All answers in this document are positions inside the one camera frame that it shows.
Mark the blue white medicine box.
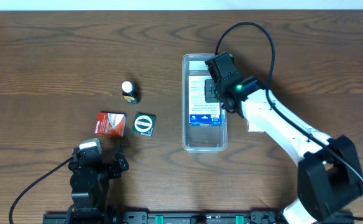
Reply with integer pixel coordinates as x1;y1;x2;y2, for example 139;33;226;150
188;75;221;126

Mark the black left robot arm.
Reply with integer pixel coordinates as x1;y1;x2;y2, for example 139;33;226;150
66;138;129;224

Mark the small green white box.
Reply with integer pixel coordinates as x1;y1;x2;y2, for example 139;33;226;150
247;120;265;133

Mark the black mounting rail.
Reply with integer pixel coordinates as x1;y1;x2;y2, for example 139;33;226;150
42;210;354;224

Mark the dark syrup bottle white cap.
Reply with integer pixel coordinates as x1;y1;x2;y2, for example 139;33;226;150
121;81;140;104

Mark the red Panadol box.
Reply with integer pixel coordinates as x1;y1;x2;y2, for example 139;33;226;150
94;112;126;138

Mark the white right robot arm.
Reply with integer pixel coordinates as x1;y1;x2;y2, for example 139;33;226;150
205;72;363;223

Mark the green Zam-Buk box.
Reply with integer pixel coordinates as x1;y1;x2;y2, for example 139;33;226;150
132;113;156;136

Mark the clear plastic container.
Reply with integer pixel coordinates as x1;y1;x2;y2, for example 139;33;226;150
181;54;227;153

